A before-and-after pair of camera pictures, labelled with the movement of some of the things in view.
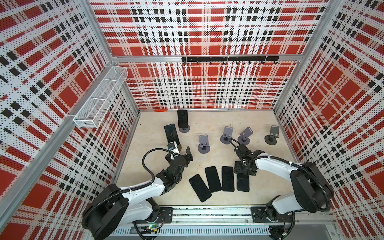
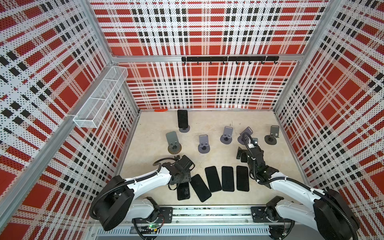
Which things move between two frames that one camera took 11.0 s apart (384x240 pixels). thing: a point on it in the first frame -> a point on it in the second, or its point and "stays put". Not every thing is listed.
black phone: x=182 y=118 stays put
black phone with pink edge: x=227 y=178 stays put
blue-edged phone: x=213 y=179 stays put
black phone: x=171 y=133 -> x=183 y=191
